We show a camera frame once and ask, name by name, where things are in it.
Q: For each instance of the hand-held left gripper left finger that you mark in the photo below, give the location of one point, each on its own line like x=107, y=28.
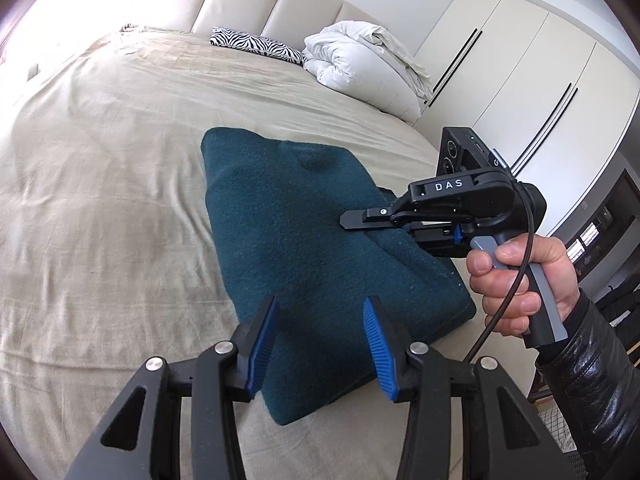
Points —
x=260, y=345

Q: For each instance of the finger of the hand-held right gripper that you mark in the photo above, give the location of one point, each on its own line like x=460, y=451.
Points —
x=387, y=193
x=365, y=217

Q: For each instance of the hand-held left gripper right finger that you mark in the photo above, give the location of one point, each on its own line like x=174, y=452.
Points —
x=377, y=345

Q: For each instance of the dark green sweater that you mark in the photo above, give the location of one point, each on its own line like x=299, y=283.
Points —
x=290, y=240

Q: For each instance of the person's right hand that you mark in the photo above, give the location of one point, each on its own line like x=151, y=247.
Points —
x=550, y=260

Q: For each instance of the white folded duvet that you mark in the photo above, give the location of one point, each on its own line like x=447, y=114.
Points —
x=360, y=70

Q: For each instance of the white wardrobe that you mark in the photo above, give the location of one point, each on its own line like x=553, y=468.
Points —
x=525, y=60

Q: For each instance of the white mesh object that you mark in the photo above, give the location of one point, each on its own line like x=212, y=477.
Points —
x=557, y=432

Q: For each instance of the zebra print pillow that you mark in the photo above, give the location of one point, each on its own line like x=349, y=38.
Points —
x=250, y=42
x=132, y=28

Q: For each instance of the bed with beige sheet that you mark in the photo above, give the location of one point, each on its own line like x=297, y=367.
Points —
x=100, y=185

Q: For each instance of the beige padded headboard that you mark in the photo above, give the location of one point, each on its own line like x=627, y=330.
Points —
x=250, y=5

